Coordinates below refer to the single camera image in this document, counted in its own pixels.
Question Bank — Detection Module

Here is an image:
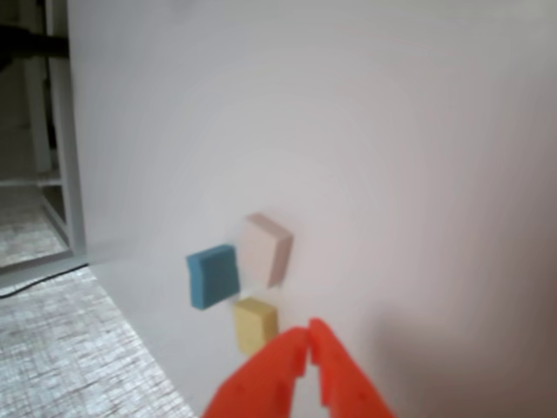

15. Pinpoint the white furniture frame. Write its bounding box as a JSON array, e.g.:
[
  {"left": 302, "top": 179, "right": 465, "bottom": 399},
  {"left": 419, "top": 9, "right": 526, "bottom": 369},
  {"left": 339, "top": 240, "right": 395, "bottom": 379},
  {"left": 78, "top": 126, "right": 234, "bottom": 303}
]
[{"left": 0, "top": 0, "right": 88, "bottom": 276}]

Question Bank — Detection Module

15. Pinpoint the cream cuboid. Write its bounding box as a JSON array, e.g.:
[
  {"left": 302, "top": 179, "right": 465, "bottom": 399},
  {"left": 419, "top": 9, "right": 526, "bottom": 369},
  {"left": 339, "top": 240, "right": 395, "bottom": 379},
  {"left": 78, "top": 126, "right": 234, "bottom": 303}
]
[{"left": 237, "top": 212, "right": 295, "bottom": 289}]

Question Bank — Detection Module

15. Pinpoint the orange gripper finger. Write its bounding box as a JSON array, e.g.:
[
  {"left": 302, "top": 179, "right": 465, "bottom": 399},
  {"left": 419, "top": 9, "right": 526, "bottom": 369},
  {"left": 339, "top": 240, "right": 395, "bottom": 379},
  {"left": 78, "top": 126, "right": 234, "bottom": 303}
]
[
  {"left": 202, "top": 326, "right": 310, "bottom": 418},
  {"left": 307, "top": 318, "right": 398, "bottom": 418}
]

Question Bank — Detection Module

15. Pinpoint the yellow cuboid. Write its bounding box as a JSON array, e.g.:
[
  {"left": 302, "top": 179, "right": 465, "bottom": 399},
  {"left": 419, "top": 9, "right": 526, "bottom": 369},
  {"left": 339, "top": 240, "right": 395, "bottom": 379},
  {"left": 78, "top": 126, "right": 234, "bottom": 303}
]
[{"left": 232, "top": 297, "right": 279, "bottom": 356}]

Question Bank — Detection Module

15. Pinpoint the thin black floor cable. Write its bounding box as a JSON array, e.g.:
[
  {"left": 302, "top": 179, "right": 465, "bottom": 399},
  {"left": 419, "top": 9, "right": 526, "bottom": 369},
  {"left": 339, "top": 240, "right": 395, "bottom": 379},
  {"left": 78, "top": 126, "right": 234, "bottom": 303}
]
[{"left": 0, "top": 262, "right": 91, "bottom": 300}]

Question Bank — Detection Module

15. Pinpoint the blue cuboid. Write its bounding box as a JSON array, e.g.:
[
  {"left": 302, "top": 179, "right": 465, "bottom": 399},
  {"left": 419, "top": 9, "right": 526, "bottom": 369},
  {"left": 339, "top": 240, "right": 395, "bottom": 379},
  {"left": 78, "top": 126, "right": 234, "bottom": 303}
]
[{"left": 185, "top": 243, "right": 242, "bottom": 311}]

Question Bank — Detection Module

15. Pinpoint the black furniture leg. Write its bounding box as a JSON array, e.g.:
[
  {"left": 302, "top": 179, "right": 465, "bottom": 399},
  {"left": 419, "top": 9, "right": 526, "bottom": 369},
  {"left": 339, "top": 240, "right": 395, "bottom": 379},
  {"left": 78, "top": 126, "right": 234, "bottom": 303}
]
[{"left": 0, "top": 24, "right": 70, "bottom": 74}]

